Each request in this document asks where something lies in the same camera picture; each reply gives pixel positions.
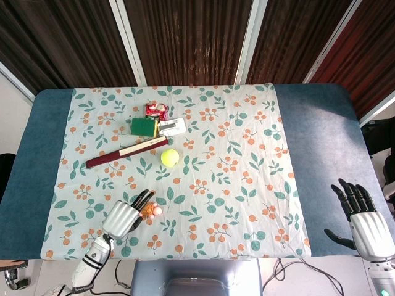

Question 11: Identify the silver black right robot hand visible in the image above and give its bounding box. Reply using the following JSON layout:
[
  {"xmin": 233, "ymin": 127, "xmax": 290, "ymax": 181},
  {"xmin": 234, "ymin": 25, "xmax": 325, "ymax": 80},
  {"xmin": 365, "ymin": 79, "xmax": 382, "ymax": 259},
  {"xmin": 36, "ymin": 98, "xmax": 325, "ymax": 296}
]
[{"xmin": 323, "ymin": 178, "xmax": 395, "ymax": 263}]

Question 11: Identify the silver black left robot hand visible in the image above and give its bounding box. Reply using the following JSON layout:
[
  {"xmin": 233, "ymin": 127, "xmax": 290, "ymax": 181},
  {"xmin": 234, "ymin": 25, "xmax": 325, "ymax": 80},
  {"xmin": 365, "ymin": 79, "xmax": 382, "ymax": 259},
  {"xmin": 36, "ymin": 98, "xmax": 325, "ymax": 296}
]
[{"xmin": 101, "ymin": 189, "xmax": 156, "ymax": 240}]

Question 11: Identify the small orange pink toy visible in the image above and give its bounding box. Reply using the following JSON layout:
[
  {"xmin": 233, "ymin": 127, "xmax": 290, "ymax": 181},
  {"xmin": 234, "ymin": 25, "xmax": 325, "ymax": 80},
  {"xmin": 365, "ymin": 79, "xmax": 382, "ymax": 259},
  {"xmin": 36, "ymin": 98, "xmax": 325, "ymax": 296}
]
[{"xmin": 139, "ymin": 202, "xmax": 163, "ymax": 220}]

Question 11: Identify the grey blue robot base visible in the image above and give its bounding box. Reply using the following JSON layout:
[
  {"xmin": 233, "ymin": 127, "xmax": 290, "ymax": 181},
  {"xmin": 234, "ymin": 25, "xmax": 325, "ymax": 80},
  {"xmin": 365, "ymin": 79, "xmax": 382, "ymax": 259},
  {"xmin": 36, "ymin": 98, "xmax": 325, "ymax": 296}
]
[{"xmin": 131, "ymin": 258, "xmax": 265, "ymax": 296}]

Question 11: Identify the dark red folded fan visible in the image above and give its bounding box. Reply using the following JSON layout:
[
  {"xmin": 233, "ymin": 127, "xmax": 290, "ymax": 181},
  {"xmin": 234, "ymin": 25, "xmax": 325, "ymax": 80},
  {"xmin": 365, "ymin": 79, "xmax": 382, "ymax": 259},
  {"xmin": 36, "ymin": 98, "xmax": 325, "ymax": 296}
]
[{"xmin": 85, "ymin": 136, "xmax": 170, "ymax": 169}]

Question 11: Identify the yellow tennis ball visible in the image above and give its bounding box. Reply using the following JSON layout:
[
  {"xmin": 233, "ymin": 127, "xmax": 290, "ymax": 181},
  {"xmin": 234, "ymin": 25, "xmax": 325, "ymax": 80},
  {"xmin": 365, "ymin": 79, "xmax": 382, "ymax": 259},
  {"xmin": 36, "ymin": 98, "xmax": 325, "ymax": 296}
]
[{"xmin": 160, "ymin": 148, "xmax": 180, "ymax": 168}]

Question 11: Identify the green yellow sponge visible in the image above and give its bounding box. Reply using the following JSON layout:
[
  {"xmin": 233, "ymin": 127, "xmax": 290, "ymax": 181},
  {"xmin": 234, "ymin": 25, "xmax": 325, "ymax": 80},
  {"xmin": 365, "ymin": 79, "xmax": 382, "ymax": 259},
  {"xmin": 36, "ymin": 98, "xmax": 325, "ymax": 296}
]
[{"xmin": 130, "ymin": 117, "xmax": 159, "ymax": 138}]

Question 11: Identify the black bag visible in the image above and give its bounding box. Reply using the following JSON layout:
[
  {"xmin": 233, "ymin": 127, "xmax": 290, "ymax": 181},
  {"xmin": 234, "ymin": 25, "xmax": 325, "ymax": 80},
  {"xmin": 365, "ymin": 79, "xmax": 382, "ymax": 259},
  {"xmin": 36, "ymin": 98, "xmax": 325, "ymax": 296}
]
[{"xmin": 359, "ymin": 117, "xmax": 395, "ymax": 158}]

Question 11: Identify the small white packet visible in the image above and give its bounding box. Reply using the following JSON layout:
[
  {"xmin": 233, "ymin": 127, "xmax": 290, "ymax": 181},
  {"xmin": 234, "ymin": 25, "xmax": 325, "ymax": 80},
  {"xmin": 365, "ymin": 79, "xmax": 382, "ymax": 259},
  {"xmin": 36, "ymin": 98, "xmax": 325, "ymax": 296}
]
[{"xmin": 157, "ymin": 118, "xmax": 186, "ymax": 137}]

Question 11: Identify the red snack packet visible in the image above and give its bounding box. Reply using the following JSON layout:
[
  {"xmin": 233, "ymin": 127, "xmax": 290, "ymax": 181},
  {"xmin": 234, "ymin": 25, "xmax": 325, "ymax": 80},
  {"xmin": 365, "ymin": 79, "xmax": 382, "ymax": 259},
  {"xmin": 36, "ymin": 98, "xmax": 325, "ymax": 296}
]
[{"xmin": 144, "ymin": 103, "xmax": 169, "ymax": 121}]

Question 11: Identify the floral white tablecloth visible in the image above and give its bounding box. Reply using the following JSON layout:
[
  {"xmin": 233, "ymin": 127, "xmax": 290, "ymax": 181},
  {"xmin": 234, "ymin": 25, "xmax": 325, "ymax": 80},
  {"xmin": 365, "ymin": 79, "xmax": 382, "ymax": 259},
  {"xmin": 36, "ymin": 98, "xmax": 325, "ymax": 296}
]
[{"xmin": 39, "ymin": 82, "xmax": 311, "ymax": 260}]

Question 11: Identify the black chair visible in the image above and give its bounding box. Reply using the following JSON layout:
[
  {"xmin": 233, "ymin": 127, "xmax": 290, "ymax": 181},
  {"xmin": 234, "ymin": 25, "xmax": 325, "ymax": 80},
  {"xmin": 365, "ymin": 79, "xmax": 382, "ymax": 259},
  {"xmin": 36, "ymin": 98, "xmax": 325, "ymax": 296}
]
[{"xmin": 0, "ymin": 153, "xmax": 17, "ymax": 198}]

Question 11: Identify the brown pleated partition panel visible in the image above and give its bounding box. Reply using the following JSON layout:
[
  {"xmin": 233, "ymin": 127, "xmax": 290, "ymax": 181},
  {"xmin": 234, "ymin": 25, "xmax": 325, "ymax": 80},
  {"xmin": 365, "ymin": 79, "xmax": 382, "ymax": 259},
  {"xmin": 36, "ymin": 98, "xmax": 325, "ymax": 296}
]
[
  {"xmin": 246, "ymin": 0, "xmax": 352, "ymax": 86},
  {"xmin": 0, "ymin": 0, "xmax": 138, "ymax": 96},
  {"xmin": 123, "ymin": 0, "xmax": 256, "ymax": 87},
  {"xmin": 308, "ymin": 0, "xmax": 395, "ymax": 121}
]

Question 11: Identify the black floor cable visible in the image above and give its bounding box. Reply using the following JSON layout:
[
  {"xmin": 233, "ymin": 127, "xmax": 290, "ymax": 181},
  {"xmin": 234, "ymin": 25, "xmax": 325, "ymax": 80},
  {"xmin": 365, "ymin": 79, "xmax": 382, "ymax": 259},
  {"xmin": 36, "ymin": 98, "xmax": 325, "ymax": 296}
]
[
  {"xmin": 262, "ymin": 258, "xmax": 345, "ymax": 296},
  {"xmin": 113, "ymin": 258, "xmax": 134, "ymax": 290}
]

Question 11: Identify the white partition frame post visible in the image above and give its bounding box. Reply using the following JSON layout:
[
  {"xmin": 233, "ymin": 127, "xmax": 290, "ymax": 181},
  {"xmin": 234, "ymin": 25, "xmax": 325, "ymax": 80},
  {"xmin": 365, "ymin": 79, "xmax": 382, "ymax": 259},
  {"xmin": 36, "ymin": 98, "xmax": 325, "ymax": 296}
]
[
  {"xmin": 0, "ymin": 61, "xmax": 36, "ymax": 102},
  {"xmin": 357, "ymin": 92, "xmax": 395, "ymax": 127},
  {"xmin": 302, "ymin": 0, "xmax": 362, "ymax": 84},
  {"xmin": 108, "ymin": 0, "xmax": 148, "ymax": 86},
  {"xmin": 236, "ymin": 0, "xmax": 268, "ymax": 84}
]

